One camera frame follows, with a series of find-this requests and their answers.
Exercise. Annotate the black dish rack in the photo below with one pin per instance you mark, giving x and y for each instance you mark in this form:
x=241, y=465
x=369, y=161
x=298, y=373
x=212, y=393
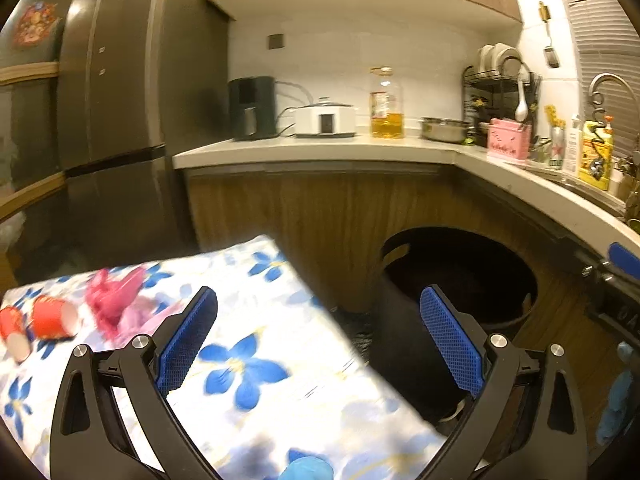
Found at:
x=492, y=95

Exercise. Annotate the person's right hand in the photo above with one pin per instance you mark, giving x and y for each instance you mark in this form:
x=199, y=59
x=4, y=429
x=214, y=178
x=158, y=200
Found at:
x=617, y=400

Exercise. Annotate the beer can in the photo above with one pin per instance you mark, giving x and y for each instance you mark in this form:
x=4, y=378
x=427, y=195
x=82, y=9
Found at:
x=556, y=150

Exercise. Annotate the white rice cooker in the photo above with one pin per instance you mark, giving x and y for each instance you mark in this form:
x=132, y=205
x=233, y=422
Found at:
x=325, y=120

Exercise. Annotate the wooden kitchen counter cabinet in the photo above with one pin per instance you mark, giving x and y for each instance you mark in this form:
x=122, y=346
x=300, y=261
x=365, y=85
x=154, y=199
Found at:
x=300, y=220

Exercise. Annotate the yellow detergent bottle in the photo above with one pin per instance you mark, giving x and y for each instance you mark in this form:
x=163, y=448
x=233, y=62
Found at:
x=600, y=152

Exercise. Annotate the chrome faucet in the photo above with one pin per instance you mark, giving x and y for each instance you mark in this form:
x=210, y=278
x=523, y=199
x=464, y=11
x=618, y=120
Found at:
x=602, y=77

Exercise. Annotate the white plastic bottle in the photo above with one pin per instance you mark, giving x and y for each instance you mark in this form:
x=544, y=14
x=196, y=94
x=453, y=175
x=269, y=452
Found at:
x=572, y=147

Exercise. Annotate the red paper cup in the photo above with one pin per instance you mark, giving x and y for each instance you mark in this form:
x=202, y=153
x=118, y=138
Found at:
x=50, y=317
x=14, y=332

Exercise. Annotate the wooden glass panel door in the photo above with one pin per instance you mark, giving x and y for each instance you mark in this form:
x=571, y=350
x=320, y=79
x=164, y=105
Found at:
x=30, y=110

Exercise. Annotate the white plate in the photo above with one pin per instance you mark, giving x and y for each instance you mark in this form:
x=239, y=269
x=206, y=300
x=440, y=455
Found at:
x=485, y=60

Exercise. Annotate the blue floral cloth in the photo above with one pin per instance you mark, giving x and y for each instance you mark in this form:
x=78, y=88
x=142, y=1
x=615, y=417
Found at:
x=300, y=360

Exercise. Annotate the hanging metal spatula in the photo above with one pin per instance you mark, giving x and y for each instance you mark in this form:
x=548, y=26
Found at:
x=551, y=56

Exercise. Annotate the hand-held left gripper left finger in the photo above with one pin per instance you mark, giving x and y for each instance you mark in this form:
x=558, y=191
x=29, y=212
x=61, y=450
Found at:
x=187, y=340

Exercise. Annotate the black coiled sink brush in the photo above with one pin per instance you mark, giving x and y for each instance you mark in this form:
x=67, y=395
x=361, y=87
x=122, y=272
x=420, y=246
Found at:
x=596, y=165

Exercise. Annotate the grey refrigerator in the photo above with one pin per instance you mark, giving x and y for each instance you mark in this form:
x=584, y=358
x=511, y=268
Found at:
x=140, y=85

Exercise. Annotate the pink utensil holder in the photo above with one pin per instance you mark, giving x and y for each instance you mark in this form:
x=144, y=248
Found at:
x=507, y=140

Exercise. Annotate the black trash bin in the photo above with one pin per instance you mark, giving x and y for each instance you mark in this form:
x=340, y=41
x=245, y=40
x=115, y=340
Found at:
x=400, y=350

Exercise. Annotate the white bowl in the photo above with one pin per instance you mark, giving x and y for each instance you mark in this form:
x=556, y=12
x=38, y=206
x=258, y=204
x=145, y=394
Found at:
x=506, y=56

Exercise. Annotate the cooking oil bottle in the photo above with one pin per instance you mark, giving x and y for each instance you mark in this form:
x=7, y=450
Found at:
x=387, y=122

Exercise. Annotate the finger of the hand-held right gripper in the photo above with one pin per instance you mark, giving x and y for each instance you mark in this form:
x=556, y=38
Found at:
x=625, y=260

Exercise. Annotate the white ladle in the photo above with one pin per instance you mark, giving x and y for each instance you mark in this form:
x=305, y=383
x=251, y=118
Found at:
x=521, y=110

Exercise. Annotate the window blinds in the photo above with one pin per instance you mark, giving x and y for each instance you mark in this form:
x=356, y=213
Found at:
x=605, y=20

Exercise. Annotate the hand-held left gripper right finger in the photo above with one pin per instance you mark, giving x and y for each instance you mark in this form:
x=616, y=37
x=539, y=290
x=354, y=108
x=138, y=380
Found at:
x=450, y=340

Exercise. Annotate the steel basin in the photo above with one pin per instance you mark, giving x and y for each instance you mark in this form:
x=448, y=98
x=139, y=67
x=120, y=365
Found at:
x=442, y=131

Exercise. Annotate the red door decoration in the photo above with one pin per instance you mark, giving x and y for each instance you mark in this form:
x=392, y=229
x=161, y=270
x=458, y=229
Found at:
x=35, y=25

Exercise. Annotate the dark wall socket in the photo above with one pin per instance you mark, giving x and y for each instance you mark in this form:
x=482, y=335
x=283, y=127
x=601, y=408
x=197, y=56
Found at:
x=275, y=41

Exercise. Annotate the pink plastic bag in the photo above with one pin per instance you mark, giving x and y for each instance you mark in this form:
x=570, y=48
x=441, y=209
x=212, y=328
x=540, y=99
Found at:
x=112, y=295
x=145, y=317

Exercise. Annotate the black air fryer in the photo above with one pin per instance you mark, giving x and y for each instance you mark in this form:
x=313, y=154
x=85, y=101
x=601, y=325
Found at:
x=252, y=110

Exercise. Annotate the yellow flower decoration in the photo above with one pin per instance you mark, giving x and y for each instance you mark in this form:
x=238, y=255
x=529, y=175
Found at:
x=554, y=116

